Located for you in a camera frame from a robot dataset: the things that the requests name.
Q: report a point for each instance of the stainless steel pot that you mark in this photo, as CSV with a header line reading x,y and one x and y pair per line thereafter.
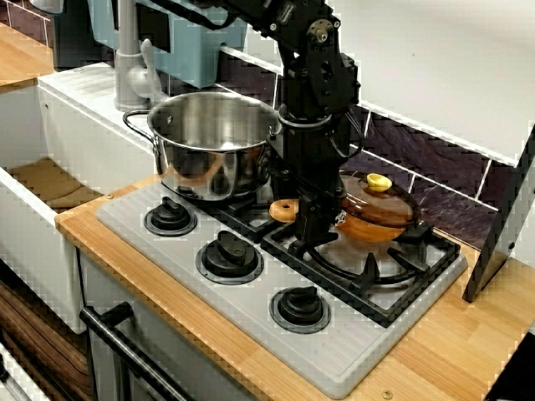
x,y
209,171

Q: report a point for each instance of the orange toy saucepan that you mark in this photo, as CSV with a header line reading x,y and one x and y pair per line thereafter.
x,y
368,227

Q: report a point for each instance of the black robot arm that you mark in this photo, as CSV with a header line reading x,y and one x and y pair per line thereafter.
x,y
317,75

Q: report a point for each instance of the teal box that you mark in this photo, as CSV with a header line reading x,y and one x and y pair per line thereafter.
x,y
196,54

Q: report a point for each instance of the grey stove top panel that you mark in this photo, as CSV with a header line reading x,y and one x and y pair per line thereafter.
x,y
251,326

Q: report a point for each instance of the black burner grate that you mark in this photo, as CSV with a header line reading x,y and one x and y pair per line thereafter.
x,y
368,275
246,217

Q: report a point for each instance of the black hood side panel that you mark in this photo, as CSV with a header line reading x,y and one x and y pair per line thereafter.
x,y
501,234

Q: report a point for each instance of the white sink basin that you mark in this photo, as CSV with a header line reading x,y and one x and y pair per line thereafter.
x,y
25,250

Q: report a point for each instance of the plain wooden counter slab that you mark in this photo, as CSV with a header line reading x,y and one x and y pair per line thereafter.
x,y
21,62

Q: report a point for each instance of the dark tile backsplash panel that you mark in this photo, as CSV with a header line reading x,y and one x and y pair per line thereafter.
x,y
439,196

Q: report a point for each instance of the wooden countertop with stove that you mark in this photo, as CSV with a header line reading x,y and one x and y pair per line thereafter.
x,y
167,292

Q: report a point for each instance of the black stove knob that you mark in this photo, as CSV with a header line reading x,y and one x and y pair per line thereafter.
x,y
299,309
169,217
230,255

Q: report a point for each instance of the grey toy faucet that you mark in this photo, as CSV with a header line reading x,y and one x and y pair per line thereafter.
x,y
129,75

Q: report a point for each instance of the oven door with window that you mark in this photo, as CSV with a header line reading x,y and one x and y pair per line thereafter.
x,y
167,355

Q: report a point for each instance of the amber glass lid yellow knob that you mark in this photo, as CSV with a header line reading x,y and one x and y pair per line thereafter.
x,y
376,204

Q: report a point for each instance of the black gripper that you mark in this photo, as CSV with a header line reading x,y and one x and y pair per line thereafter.
x,y
309,154

